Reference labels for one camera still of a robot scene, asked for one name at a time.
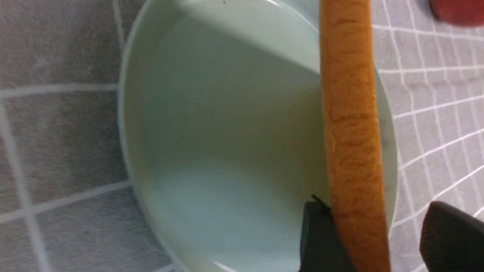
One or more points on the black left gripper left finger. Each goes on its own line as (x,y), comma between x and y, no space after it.
(321,249)

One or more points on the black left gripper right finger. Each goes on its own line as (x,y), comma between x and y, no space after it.
(451,240)

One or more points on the toasted bread slice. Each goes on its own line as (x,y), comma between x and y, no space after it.
(352,132)

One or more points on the light green round plate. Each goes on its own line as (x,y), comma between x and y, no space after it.
(221,124)

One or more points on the red apple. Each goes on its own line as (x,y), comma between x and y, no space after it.
(465,13)

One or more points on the grey checkered tablecloth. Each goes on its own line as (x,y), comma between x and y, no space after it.
(66,205)

